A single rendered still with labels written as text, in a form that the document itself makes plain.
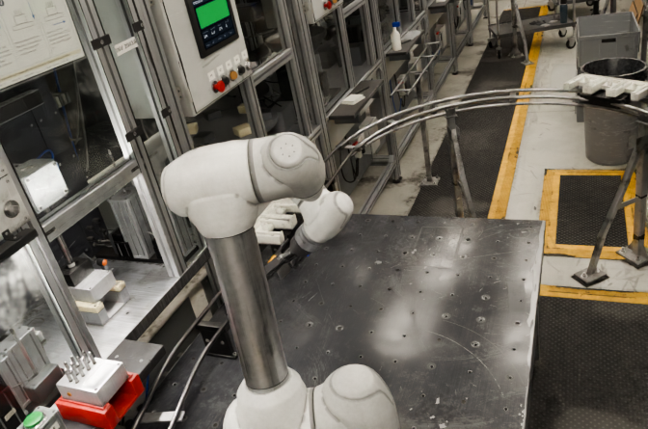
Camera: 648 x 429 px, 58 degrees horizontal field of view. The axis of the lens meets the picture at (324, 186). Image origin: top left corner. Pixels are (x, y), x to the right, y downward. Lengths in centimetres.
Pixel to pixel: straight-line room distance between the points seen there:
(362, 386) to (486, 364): 51
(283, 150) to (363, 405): 59
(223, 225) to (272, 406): 43
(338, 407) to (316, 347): 54
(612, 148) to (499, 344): 255
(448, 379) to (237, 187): 87
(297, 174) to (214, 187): 16
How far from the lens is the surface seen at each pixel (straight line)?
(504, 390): 168
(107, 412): 151
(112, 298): 195
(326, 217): 164
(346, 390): 134
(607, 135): 412
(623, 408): 259
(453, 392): 168
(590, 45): 470
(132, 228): 204
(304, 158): 109
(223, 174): 113
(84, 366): 158
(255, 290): 124
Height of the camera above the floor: 192
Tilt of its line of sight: 26 degrees down
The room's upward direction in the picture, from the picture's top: 12 degrees counter-clockwise
